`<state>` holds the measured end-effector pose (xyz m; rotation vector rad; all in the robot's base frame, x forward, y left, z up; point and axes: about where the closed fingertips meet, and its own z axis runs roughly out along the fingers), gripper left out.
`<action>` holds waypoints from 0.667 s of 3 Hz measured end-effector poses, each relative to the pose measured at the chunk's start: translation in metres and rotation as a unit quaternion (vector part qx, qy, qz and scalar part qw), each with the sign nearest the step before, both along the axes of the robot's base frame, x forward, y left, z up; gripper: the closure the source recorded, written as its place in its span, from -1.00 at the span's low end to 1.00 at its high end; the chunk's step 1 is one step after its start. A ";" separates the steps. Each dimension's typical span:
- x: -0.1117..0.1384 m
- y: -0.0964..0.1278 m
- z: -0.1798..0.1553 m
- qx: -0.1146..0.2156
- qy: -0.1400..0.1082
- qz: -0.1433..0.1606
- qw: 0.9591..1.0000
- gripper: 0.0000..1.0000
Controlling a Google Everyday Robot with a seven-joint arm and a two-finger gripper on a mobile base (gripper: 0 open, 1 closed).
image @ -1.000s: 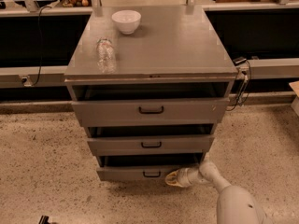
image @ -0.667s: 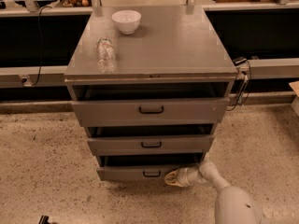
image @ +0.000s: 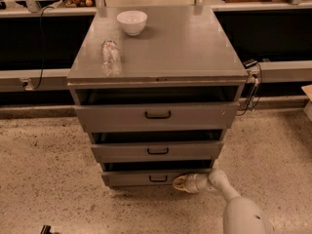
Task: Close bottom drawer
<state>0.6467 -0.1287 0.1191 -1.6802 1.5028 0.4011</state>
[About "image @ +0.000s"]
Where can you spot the white ceramic bowl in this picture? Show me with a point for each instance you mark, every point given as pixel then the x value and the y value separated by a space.
pixel 132 22

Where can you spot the grey top drawer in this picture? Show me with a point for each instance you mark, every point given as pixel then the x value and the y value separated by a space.
pixel 157 109

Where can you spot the wooden board at edge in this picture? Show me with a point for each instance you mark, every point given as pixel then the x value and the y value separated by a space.
pixel 308 107

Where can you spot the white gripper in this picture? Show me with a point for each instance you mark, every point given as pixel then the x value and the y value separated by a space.
pixel 192 182

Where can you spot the black power adapter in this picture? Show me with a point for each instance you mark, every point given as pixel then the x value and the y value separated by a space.
pixel 249 63

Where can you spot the small black floor object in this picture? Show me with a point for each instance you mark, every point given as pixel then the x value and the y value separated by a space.
pixel 46 229

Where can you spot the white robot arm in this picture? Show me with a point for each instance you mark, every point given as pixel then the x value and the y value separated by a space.
pixel 241 215

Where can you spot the grey metal drawer cabinet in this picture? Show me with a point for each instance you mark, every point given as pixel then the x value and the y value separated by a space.
pixel 179 47

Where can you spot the grey middle drawer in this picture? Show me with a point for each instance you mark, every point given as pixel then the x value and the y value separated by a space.
pixel 158 146

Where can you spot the clear plastic water bottle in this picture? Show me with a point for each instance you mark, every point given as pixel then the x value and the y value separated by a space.
pixel 111 60

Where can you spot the grey drawer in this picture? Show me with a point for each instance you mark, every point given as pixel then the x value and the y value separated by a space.
pixel 151 173
pixel 158 146
pixel 157 109

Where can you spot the grey bottom drawer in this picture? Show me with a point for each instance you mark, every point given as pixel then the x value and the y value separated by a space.
pixel 151 173

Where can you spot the grey metal rail frame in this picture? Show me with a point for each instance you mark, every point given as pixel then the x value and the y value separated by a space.
pixel 53 79

